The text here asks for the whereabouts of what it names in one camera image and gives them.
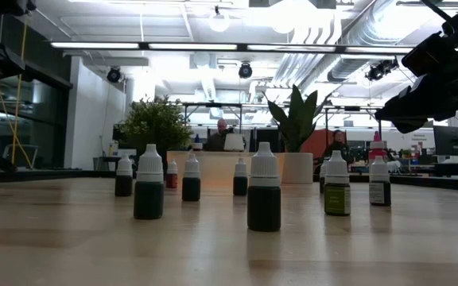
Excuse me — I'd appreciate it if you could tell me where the small dark purple dropper bottle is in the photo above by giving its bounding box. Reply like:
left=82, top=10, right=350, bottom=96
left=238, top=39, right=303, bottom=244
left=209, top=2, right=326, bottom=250
left=368, top=155, right=392, bottom=207

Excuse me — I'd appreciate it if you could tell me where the small white-labelled dropper bottle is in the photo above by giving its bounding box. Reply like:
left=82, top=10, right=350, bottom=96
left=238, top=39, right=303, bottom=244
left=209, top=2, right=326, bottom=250
left=318, top=160, right=329, bottom=195

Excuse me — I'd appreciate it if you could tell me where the small olive-labelled dropper bottle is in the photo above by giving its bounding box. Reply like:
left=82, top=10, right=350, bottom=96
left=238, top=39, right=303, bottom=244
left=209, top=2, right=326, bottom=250
left=324, top=149, right=352, bottom=217

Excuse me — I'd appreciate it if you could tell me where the small red dropper bottle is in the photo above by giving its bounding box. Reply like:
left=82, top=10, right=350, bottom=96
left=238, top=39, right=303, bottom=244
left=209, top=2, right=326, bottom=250
left=246, top=141, right=282, bottom=233

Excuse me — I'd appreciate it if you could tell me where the small black dropper bottle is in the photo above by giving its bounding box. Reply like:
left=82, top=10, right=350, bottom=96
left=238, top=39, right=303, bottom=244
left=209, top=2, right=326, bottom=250
left=232, top=158, right=249, bottom=197

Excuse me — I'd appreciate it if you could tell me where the small dark green dropper bottle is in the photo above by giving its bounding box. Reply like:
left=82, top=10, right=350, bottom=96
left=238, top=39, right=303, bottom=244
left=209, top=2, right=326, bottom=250
left=181, top=153, right=202, bottom=203

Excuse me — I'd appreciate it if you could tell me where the small orange-red dropper bottle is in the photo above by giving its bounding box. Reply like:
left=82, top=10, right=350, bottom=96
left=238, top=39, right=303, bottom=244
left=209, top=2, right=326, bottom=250
left=165, top=160, right=179, bottom=190

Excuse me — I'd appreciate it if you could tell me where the small blue dropper bottle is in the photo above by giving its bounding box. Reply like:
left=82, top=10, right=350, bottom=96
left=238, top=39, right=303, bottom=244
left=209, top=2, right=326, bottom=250
left=133, top=143, right=165, bottom=221

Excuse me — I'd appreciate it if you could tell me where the large pink food coloring bottle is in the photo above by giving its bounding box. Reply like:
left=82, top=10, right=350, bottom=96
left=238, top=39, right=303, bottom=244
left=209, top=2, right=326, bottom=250
left=367, top=130, right=388, bottom=163

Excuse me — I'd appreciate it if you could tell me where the black monitor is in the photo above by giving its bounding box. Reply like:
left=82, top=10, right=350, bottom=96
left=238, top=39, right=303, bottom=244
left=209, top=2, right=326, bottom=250
left=433, top=125, right=458, bottom=157

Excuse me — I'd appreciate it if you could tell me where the black ceiling spotlight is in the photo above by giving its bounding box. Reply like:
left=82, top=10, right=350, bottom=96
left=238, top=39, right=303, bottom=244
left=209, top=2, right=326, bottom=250
left=238, top=62, right=254, bottom=79
left=364, top=58, right=400, bottom=83
left=106, top=66, right=123, bottom=84

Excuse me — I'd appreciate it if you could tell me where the black desk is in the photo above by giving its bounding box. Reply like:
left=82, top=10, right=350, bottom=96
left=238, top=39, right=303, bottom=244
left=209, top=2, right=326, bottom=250
left=431, top=161, right=458, bottom=180

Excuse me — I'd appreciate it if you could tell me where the person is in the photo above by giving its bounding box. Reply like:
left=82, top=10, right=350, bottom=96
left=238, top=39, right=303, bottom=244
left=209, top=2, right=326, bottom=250
left=206, top=118, right=234, bottom=153
left=324, top=129, right=351, bottom=160

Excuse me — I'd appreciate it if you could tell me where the orange partition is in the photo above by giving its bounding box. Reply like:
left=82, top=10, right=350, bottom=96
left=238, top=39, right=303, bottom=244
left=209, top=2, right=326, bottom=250
left=301, top=129, right=347, bottom=159

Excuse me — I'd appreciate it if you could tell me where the snake plant in white pot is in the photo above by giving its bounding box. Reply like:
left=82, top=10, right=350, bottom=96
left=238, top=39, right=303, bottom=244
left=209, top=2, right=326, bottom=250
left=262, top=83, right=333, bottom=185

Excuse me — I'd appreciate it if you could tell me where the orange translucent plastic bin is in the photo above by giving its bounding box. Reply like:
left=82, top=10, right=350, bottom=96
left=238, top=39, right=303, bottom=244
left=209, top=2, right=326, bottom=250
left=166, top=149, right=287, bottom=186

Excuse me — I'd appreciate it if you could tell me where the white globe lamp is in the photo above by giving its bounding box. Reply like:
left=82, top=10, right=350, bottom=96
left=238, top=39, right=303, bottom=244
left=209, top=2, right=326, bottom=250
left=208, top=6, right=231, bottom=33

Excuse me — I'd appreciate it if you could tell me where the long white light bar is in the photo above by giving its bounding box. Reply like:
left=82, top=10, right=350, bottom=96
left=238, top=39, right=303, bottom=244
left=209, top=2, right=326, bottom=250
left=49, top=41, right=415, bottom=56

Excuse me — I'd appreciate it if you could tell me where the bushy green potted plant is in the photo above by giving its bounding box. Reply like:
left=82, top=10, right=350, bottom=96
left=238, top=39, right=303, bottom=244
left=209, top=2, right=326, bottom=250
left=118, top=94, right=193, bottom=182

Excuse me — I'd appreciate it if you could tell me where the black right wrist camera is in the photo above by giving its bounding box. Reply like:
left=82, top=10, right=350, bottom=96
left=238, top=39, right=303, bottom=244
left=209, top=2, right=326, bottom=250
left=401, top=30, right=458, bottom=79

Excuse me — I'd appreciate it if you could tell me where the black metal frame stand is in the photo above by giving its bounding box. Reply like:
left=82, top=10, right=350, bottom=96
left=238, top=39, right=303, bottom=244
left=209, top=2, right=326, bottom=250
left=181, top=102, right=244, bottom=134
left=323, top=105, right=383, bottom=157

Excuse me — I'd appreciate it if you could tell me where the black right camera cable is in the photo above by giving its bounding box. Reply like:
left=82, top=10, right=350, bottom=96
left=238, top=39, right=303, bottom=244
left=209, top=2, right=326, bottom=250
left=419, top=0, right=455, bottom=23

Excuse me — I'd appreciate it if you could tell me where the silver ventilation duct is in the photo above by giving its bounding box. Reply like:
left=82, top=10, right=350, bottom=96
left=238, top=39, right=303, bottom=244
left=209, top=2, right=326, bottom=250
left=270, top=0, right=444, bottom=95

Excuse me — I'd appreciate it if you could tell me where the yellow extension cord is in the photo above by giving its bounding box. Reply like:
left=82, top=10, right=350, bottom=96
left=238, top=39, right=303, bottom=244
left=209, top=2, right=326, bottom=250
left=0, top=21, right=34, bottom=170

